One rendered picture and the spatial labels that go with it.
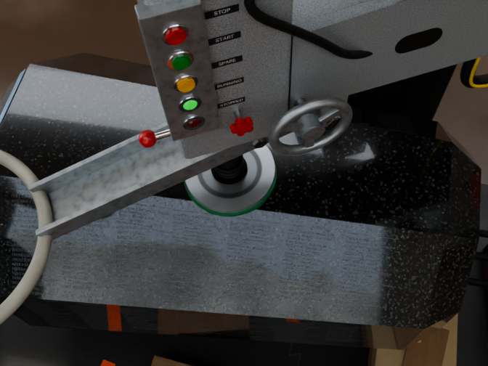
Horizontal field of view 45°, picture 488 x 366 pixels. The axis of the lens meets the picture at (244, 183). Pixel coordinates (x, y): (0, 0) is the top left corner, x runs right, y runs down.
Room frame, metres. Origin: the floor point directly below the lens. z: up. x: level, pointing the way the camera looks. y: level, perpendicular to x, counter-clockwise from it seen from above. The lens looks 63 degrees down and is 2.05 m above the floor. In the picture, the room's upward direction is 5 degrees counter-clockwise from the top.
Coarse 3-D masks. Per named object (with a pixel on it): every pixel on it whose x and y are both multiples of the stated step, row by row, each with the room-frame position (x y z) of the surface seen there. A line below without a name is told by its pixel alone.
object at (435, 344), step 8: (432, 336) 0.36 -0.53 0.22; (440, 336) 0.36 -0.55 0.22; (416, 344) 0.34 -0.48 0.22; (424, 344) 0.34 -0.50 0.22; (432, 344) 0.33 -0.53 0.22; (440, 344) 0.33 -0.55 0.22; (408, 352) 0.32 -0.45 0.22; (416, 352) 0.31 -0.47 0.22; (424, 352) 0.31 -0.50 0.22; (432, 352) 0.31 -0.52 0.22; (440, 352) 0.31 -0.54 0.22; (408, 360) 0.29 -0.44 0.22; (416, 360) 0.29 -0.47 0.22; (424, 360) 0.29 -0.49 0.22; (432, 360) 0.29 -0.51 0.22; (440, 360) 0.29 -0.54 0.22
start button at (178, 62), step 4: (180, 56) 0.51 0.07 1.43; (184, 56) 0.51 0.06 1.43; (188, 56) 0.51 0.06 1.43; (172, 60) 0.51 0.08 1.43; (176, 60) 0.51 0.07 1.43; (180, 60) 0.51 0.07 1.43; (184, 60) 0.51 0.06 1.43; (188, 60) 0.51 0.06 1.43; (172, 64) 0.51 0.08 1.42; (176, 64) 0.51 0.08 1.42; (180, 64) 0.51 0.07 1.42; (184, 64) 0.51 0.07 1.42; (188, 64) 0.51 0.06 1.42; (176, 68) 0.50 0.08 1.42; (180, 68) 0.51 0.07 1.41; (184, 68) 0.51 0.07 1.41
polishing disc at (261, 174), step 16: (256, 160) 0.67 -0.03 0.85; (272, 160) 0.67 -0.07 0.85; (208, 176) 0.64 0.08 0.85; (256, 176) 0.63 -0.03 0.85; (272, 176) 0.62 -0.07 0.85; (192, 192) 0.60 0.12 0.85; (208, 192) 0.60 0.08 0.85; (224, 192) 0.59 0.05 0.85; (240, 192) 0.59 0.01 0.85; (256, 192) 0.59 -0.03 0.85; (208, 208) 0.56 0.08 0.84; (224, 208) 0.55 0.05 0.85; (240, 208) 0.55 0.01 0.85
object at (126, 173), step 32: (160, 128) 0.67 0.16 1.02; (96, 160) 0.64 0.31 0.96; (128, 160) 0.64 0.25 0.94; (160, 160) 0.63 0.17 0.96; (192, 160) 0.58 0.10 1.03; (224, 160) 0.59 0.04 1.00; (64, 192) 0.60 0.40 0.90; (96, 192) 0.59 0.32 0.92; (128, 192) 0.55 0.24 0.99; (64, 224) 0.51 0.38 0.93
